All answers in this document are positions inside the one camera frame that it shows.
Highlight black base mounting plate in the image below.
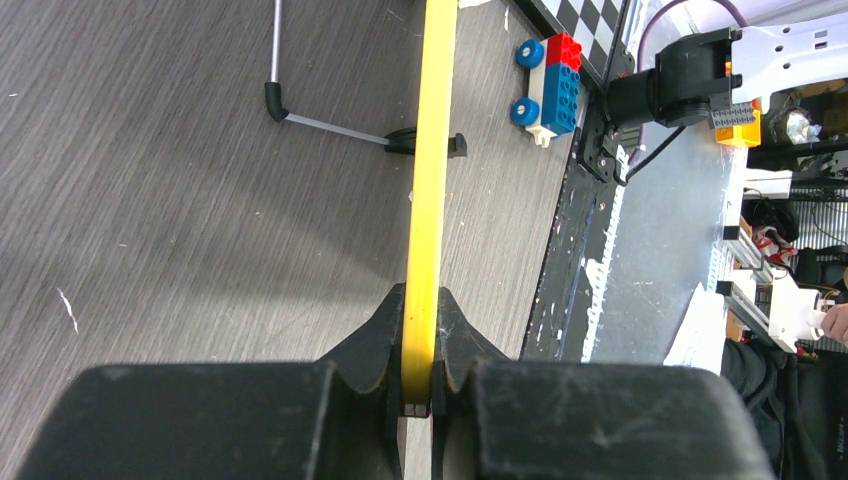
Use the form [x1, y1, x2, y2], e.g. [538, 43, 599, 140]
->
[520, 90, 620, 362]

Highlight blue red toy car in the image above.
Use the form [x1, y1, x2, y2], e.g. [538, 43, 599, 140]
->
[510, 33, 582, 148]

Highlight yellow framed whiteboard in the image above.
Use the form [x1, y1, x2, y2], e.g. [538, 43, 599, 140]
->
[400, 0, 458, 418]

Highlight yellow grey brick block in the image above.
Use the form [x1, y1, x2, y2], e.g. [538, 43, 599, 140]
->
[708, 101, 762, 148]

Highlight metal whiteboard stand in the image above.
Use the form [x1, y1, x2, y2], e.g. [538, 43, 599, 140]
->
[264, 0, 469, 160]

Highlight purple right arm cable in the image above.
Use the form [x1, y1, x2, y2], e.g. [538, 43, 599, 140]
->
[635, 0, 750, 167]

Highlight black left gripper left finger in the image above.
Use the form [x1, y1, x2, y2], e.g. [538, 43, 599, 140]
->
[18, 285, 404, 479]

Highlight black white checkerboard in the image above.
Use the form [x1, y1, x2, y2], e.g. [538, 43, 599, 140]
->
[512, 0, 635, 88]

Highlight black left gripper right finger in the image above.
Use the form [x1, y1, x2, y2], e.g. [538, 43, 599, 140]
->
[431, 288, 773, 479]

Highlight person forearm in background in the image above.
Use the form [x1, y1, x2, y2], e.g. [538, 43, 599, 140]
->
[821, 303, 848, 346]

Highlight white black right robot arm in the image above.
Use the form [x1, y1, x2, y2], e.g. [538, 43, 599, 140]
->
[576, 13, 847, 185]

